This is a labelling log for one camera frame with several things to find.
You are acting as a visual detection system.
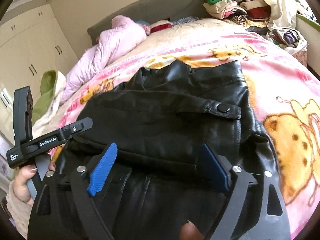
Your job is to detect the pink cartoon fleece blanket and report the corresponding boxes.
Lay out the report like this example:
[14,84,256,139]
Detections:
[50,31,319,239]

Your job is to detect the red and white pillow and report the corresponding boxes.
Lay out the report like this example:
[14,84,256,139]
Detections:
[150,20,174,33]

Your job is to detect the person's left hand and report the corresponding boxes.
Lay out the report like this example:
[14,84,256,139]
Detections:
[13,164,37,205]

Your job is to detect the person's right hand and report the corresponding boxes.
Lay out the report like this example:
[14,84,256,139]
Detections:
[179,220,204,240]

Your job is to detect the cream built-in wardrobe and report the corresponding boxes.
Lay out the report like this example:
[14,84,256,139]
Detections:
[1,5,78,142]

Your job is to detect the floral cloth bundle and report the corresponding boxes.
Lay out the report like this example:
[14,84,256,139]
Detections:
[266,28,308,57]

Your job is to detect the dark grey bed headboard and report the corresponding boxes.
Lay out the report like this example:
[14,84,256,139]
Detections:
[87,0,209,46]

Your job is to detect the black leather jacket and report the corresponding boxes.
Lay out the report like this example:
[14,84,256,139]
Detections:
[51,60,283,240]

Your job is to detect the lilac puffy quilt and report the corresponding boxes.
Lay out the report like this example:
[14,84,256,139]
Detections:
[60,15,151,105]

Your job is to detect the cream window curtain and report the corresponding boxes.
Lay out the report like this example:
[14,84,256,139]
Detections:
[264,0,297,31]

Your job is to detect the green and white blanket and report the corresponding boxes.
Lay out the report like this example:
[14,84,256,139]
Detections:
[32,70,66,136]

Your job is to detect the pile of folded clothes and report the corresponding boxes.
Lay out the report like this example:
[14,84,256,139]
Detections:
[203,0,271,27]

